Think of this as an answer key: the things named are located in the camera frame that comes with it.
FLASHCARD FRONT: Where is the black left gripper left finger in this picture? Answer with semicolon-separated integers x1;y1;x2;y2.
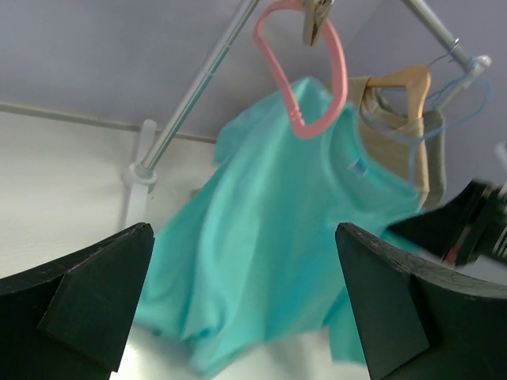
1;223;154;379

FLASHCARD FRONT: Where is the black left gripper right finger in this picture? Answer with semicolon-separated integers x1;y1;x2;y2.
335;223;506;379

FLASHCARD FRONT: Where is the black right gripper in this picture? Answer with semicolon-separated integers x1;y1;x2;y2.
387;180;506;265

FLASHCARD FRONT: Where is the blue plastic hanger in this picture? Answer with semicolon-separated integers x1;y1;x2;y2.
359;108;421;189

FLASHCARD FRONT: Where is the teal t shirt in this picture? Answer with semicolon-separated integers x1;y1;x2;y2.
135;93;420;378

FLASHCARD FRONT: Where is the beige t shirt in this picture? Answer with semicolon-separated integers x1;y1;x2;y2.
347;77;430;206

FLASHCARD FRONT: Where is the grey t shirt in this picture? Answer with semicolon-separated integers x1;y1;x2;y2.
423;110;447;211

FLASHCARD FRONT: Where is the blue hanger under grey shirt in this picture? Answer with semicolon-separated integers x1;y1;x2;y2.
407;74;494;191

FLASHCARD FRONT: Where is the pink plastic hanger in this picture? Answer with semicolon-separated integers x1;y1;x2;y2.
253;0;349;140

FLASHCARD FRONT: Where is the wooden clip hanger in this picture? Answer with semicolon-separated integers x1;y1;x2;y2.
301;0;334;47

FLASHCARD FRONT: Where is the metal clothes rack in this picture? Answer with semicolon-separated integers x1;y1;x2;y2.
121;1;492;228

